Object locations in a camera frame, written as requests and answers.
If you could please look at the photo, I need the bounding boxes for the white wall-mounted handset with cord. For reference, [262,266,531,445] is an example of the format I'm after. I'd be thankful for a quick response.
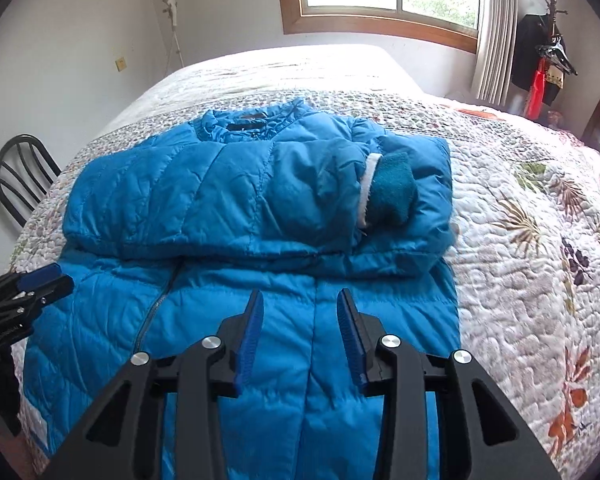
[162,0,185,75]

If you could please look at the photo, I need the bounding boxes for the grey white curtain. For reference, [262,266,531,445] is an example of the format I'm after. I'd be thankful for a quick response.
[471,0,518,105]

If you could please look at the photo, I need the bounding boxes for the floral quilted bedspread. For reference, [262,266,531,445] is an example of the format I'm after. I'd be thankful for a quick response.
[12,44,600,479]

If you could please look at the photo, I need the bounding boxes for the blue puffer jacket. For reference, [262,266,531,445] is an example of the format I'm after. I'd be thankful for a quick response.
[23,100,460,479]

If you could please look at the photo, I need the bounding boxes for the coat rack with clothes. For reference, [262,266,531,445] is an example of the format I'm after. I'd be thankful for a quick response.
[510,0,578,120]

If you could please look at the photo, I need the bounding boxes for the black metal chair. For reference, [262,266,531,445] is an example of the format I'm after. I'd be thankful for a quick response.
[0,133,61,228]

